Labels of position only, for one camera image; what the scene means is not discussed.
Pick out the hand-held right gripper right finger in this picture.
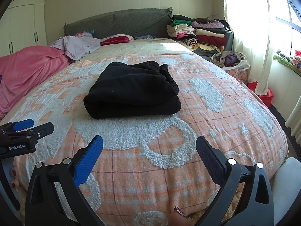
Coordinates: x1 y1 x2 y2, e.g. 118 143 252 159
196 135 275 226

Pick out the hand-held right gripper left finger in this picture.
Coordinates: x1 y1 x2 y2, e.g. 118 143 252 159
25 135 106 226

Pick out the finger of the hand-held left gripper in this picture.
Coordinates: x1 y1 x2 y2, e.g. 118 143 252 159
0 119 34 134
5 122 54 144

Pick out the black sweater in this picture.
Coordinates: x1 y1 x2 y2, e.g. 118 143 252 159
83 60 182 119

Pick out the white bag of clothes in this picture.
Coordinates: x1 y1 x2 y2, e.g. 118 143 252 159
210 51 251 71

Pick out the stack of folded clothes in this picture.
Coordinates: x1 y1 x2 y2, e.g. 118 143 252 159
166 15 230 52

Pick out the person's right hand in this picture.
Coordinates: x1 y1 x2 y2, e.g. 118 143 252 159
169 206 191 226

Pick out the orange plaid fleece blanket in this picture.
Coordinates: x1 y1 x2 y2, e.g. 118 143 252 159
9 52 288 226

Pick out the pink duvet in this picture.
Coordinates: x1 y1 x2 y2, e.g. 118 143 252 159
0 45 71 120

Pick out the white cushion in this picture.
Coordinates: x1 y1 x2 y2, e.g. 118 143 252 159
269 157 301 226

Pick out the red box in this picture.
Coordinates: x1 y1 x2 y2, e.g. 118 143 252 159
247 81 275 107

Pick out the pink floral box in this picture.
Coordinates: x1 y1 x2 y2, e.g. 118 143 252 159
224 67 250 84

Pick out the lilac garment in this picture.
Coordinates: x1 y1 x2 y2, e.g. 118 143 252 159
49 32 101 62

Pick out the white wardrobe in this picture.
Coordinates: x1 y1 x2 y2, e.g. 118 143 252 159
0 0 47 57

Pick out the red pillow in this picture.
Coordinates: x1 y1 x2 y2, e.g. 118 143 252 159
100 35 134 46

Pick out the beige bedspread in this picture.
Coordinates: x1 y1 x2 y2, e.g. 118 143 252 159
0 39 195 123

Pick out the green cloth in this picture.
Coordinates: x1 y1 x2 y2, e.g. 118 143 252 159
273 49 295 65

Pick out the red patterned cloth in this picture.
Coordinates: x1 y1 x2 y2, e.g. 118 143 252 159
292 50 301 70

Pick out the cream curtain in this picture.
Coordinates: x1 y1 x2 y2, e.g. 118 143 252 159
222 0 279 96

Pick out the grey quilted headboard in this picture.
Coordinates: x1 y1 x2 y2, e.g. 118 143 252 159
63 8 173 40

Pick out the window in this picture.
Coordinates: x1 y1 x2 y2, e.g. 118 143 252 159
274 0 301 57

